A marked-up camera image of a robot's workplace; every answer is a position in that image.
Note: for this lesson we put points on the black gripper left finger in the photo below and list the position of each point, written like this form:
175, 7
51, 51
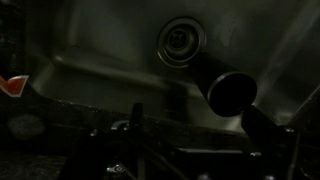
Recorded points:
137, 115

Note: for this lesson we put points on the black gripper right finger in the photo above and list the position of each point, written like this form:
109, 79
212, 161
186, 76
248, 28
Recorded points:
263, 128

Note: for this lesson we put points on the black flask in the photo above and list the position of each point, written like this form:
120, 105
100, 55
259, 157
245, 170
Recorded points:
230, 91

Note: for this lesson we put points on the stainless steel sink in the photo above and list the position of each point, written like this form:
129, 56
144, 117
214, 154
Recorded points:
110, 50

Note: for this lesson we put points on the round sink drain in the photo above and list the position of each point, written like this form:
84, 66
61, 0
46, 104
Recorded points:
181, 41

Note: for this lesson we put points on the red white sticker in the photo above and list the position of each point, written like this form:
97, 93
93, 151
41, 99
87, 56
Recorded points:
13, 85

